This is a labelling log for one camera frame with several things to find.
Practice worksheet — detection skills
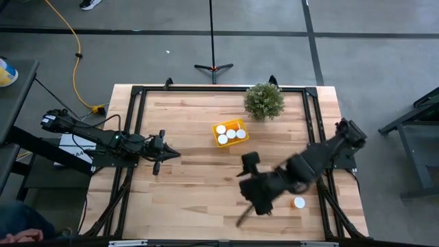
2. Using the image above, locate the white paper box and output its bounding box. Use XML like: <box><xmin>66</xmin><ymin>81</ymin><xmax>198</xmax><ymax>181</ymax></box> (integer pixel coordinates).
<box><xmin>54</xmin><ymin>132</ymin><xmax>99</xmax><ymax>169</ymax></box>

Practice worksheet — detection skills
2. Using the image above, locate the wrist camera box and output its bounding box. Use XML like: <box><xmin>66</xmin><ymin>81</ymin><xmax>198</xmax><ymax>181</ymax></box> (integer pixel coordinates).
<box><xmin>150</xmin><ymin>134</ymin><xmax>165</xmax><ymax>152</ymax></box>
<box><xmin>241</xmin><ymin>152</ymin><xmax>261</xmax><ymax>176</ymax></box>

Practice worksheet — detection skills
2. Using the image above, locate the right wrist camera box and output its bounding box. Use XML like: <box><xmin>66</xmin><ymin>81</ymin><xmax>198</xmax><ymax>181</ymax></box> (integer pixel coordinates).
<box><xmin>241</xmin><ymin>152</ymin><xmax>261</xmax><ymax>176</ymax></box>

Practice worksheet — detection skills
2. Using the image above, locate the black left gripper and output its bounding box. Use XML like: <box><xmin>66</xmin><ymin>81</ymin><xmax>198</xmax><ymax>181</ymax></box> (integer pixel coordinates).
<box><xmin>143</xmin><ymin>129</ymin><xmax>181</xmax><ymax>176</ymax></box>

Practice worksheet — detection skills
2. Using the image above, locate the white cup with orange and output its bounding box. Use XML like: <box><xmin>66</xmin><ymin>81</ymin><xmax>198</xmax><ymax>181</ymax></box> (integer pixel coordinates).
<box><xmin>290</xmin><ymin>196</ymin><xmax>307</xmax><ymax>209</ymax></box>

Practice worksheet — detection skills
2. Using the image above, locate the black metal table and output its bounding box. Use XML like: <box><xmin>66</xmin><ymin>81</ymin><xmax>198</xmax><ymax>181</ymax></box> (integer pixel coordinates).
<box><xmin>378</xmin><ymin>87</ymin><xmax>439</xmax><ymax>200</ymax></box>

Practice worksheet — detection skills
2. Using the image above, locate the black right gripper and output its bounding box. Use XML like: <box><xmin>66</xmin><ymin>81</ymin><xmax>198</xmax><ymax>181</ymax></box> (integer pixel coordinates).
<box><xmin>235</xmin><ymin>169</ymin><xmax>287</xmax><ymax>228</ymax></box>

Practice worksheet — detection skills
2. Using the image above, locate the yellow plastic basket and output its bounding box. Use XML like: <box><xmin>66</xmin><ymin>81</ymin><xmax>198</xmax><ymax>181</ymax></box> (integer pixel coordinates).
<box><xmin>211</xmin><ymin>118</ymin><xmax>250</xmax><ymax>148</ymax></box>

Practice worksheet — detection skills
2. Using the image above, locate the black aluminium table frame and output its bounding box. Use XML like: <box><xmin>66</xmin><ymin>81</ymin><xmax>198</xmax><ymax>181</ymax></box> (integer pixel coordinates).
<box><xmin>79</xmin><ymin>75</ymin><xmax>370</xmax><ymax>241</ymax></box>

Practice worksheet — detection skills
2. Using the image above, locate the white flat bar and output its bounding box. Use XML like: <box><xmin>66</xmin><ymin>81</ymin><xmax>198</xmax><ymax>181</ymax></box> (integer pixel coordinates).
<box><xmin>108</xmin><ymin>239</ymin><xmax>149</xmax><ymax>247</ymax></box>

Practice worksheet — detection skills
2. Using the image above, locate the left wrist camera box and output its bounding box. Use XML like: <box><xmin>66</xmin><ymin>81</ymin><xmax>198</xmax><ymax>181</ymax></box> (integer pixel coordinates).
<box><xmin>150</xmin><ymin>134</ymin><xmax>165</xmax><ymax>152</ymax></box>

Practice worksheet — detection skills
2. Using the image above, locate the dark grey desk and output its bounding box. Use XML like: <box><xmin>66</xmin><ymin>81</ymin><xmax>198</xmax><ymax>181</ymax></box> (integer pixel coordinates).
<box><xmin>0</xmin><ymin>58</ymin><xmax>40</xmax><ymax>145</ymax></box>

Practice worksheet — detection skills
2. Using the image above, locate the yellow cable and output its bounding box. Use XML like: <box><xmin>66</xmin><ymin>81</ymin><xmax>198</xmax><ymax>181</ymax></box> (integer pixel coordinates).
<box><xmin>43</xmin><ymin>0</ymin><xmax>106</xmax><ymax>116</ymax></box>

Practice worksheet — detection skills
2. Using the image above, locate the potted green plant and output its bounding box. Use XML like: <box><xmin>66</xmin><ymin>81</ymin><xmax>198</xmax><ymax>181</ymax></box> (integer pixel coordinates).
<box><xmin>243</xmin><ymin>82</ymin><xmax>285</xmax><ymax>121</ymax></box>

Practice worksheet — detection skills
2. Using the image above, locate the black tripod stand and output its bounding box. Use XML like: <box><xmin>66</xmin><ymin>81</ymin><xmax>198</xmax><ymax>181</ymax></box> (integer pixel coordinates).
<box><xmin>193</xmin><ymin>0</ymin><xmax>235</xmax><ymax>85</ymax></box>

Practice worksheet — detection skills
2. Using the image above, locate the yellow white wipes tub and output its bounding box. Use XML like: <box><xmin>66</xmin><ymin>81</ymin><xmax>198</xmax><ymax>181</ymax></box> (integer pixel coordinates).
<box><xmin>0</xmin><ymin>58</ymin><xmax>19</xmax><ymax>88</ymax></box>

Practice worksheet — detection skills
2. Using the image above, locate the person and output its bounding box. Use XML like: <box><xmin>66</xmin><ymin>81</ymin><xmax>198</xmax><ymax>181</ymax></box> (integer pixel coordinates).
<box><xmin>0</xmin><ymin>201</ymin><xmax>58</xmax><ymax>245</ymax></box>
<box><xmin>79</xmin><ymin>0</ymin><xmax>103</xmax><ymax>11</ymax></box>

